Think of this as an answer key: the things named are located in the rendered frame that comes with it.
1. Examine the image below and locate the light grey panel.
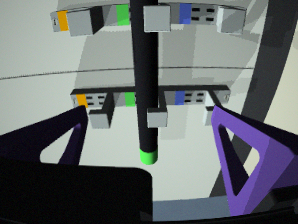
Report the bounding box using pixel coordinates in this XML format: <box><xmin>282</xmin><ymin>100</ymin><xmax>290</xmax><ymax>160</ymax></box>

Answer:
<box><xmin>0</xmin><ymin>0</ymin><xmax>298</xmax><ymax>201</ymax></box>

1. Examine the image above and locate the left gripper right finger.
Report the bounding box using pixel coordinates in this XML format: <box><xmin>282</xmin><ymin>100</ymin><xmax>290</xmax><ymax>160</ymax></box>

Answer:
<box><xmin>211</xmin><ymin>105</ymin><xmax>298</xmax><ymax>216</ymax></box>

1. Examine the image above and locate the black bar with green end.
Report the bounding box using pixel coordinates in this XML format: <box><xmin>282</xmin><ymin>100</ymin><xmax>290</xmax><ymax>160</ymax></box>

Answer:
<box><xmin>130</xmin><ymin>0</ymin><xmax>158</xmax><ymax>165</ymax></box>

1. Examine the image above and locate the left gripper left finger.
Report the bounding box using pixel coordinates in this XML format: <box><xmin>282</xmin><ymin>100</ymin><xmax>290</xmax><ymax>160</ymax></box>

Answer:
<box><xmin>0</xmin><ymin>105</ymin><xmax>88</xmax><ymax>165</ymax></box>

